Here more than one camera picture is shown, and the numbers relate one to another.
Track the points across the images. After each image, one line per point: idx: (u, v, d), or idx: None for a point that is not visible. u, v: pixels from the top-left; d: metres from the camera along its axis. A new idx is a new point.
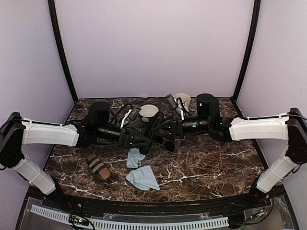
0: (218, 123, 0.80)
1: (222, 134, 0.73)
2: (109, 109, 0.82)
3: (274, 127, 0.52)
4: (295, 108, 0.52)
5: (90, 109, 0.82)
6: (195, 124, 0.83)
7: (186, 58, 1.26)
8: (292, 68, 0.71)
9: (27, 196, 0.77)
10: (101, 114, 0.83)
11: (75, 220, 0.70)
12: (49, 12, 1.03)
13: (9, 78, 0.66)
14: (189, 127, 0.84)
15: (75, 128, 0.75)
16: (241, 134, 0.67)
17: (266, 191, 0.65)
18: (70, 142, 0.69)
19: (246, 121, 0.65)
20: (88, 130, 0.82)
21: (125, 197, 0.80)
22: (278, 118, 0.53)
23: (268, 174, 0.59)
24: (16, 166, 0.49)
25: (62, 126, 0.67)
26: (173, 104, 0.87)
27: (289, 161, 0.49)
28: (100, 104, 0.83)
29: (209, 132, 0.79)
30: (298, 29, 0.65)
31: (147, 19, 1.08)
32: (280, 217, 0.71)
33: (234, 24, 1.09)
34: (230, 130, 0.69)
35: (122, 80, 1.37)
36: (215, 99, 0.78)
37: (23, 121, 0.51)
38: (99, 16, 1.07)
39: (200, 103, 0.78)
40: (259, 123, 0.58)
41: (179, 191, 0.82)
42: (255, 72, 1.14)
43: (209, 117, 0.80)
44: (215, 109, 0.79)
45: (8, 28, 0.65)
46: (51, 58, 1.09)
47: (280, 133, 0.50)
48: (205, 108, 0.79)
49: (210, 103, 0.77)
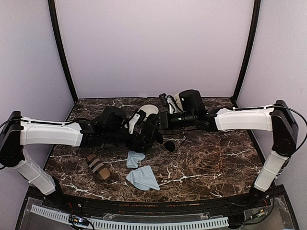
0: (204, 113, 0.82)
1: (207, 124, 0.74)
2: (124, 116, 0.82)
3: (260, 119, 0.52)
4: (280, 101, 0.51)
5: (106, 111, 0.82)
6: (181, 118, 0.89)
7: (186, 58, 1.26)
8: (292, 68, 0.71)
9: (27, 196, 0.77)
10: (114, 119, 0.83)
11: (75, 220, 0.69)
12: (49, 12, 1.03)
13: (9, 77, 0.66)
14: (176, 121, 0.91)
15: (81, 127, 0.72)
16: (226, 124, 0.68)
17: (265, 189, 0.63)
18: (73, 142, 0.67)
19: (231, 111, 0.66)
20: (96, 130, 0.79)
21: (125, 197, 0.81)
22: (263, 109, 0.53)
23: (262, 173, 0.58)
24: (16, 166, 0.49)
25: (65, 126, 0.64)
26: (164, 100, 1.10)
27: (277, 155, 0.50)
28: (116, 108, 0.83)
29: (196, 124, 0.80)
30: (298, 28, 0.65)
31: (147, 20, 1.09)
32: (280, 217, 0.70)
33: (234, 25, 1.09)
34: (216, 120, 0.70)
35: (122, 80, 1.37)
36: (194, 92, 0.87)
37: (22, 121, 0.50)
38: (99, 17, 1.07)
39: (183, 97, 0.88)
40: (244, 114, 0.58)
41: (179, 192, 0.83)
42: (255, 72, 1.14)
43: (192, 109, 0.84)
44: (197, 101, 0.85)
45: (9, 28, 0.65)
46: (51, 57, 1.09)
47: (265, 124, 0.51)
48: (187, 101, 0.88)
49: (190, 96, 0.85)
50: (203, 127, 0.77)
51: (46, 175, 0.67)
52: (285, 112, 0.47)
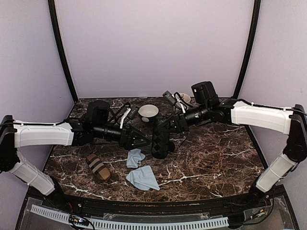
0: (217, 104, 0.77)
1: (223, 114, 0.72)
2: (109, 108, 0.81)
3: (276, 119, 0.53)
4: (299, 104, 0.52)
5: (89, 107, 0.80)
6: (197, 115, 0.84)
7: (186, 58, 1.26)
8: (292, 68, 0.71)
9: (27, 196, 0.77)
10: (100, 113, 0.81)
11: (75, 220, 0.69)
12: (49, 12, 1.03)
13: (9, 78, 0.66)
14: (192, 119, 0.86)
15: (71, 126, 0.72)
16: (240, 118, 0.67)
17: (266, 189, 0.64)
18: (65, 141, 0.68)
19: (249, 106, 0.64)
20: (85, 128, 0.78)
21: (125, 197, 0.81)
22: (282, 110, 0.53)
23: (266, 173, 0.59)
24: (12, 170, 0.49)
25: (56, 126, 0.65)
26: (172, 99, 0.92)
27: (287, 159, 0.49)
28: (99, 102, 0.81)
29: (210, 115, 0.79)
30: (298, 29, 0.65)
31: (147, 20, 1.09)
32: (280, 216, 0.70)
33: (234, 25, 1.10)
34: (231, 112, 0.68)
35: (122, 80, 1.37)
36: (206, 82, 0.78)
37: (15, 124, 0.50)
38: (99, 17, 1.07)
39: (194, 88, 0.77)
40: (261, 111, 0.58)
41: (179, 192, 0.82)
42: (255, 72, 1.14)
43: (206, 101, 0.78)
44: (210, 92, 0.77)
45: (10, 28, 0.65)
46: (50, 57, 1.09)
47: (281, 126, 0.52)
48: (200, 93, 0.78)
49: (203, 87, 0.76)
50: (218, 118, 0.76)
51: (44, 174, 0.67)
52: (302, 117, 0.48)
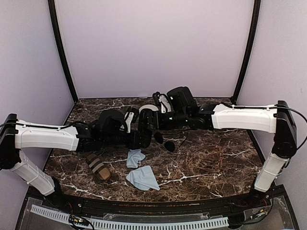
0: (197, 111, 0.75)
1: (203, 121, 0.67)
2: (122, 120, 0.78)
3: (261, 120, 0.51)
4: (281, 100, 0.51)
5: (102, 114, 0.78)
6: (172, 118, 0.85)
7: (186, 57, 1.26)
8: (292, 67, 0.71)
9: (27, 196, 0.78)
10: (112, 123, 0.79)
11: (75, 220, 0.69)
12: (49, 11, 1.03)
13: (9, 77, 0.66)
14: (168, 120, 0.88)
15: (77, 132, 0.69)
16: (223, 123, 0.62)
17: (266, 189, 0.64)
18: (69, 146, 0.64)
19: (230, 109, 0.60)
20: (92, 135, 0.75)
21: (125, 197, 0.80)
22: (266, 109, 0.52)
23: (262, 174, 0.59)
24: (13, 168, 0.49)
25: (61, 130, 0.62)
26: (157, 99, 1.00)
27: (278, 158, 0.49)
28: (113, 112, 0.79)
29: (190, 122, 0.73)
30: (299, 28, 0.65)
31: (147, 19, 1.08)
32: (280, 217, 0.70)
33: (234, 24, 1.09)
34: (213, 118, 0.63)
35: (122, 80, 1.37)
36: (183, 88, 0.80)
37: (17, 125, 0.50)
38: (99, 17, 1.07)
39: (171, 96, 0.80)
40: (245, 114, 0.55)
41: (179, 192, 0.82)
42: (255, 72, 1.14)
43: (184, 107, 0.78)
44: (187, 98, 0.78)
45: (9, 28, 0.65)
46: (51, 57, 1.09)
47: (267, 126, 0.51)
48: (177, 99, 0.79)
49: (179, 93, 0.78)
50: (197, 125, 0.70)
51: (45, 175, 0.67)
52: (288, 113, 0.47)
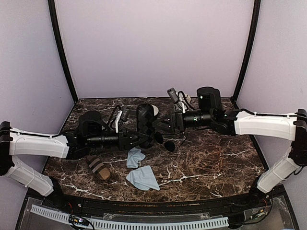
0: (222, 115, 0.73)
1: (226, 127, 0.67)
2: (100, 121, 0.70)
3: (280, 127, 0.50)
4: (302, 109, 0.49)
5: (79, 120, 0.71)
6: (197, 119, 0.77)
7: (186, 57, 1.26)
8: (293, 67, 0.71)
9: (27, 196, 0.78)
10: (91, 126, 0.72)
11: (75, 220, 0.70)
12: (49, 12, 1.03)
13: (9, 77, 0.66)
14: (190, 121, 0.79)
15: (67, 140, 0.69)
16: (245, 129, 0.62)
17: (265, 191, 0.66)
18: (59, 154, 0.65)
19: (252, 116, 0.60)
20: (80, 143, 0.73)
21: (125, 197, 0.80)
22: (286, 117, 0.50)
23: (270, 175, 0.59)
24: (8, 173, 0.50)
25: (52, 138, 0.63)
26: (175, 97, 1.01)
27: (292, 163, 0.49)
28: (89, 114, 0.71)
29: (213, 125, 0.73)
30: (298, 28, 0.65)
31: (147, 19, 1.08)
32: (280, 217, 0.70)
33: (234, 24, 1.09)
34: (235, 124, 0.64)
35: (122, 81, 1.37)
36: (213, 89, 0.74)
37: (11, 132, 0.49)
38: (99, 17, 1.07)
39: (201, 95, 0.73)
40: (266, 121, 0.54)
41: (179, 192, 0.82)
42: (255, 72, 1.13)
43: (211, 109, 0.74)
44: (217, 100, 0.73)
45: (9, 28, 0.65)
46: (50, 57, 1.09)
47: (287, 133, 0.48)
48: (206, 99, 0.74)
49: (210, 95, 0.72)
50: (220, 129, 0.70)
51: (42, 175, 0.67)
52: None
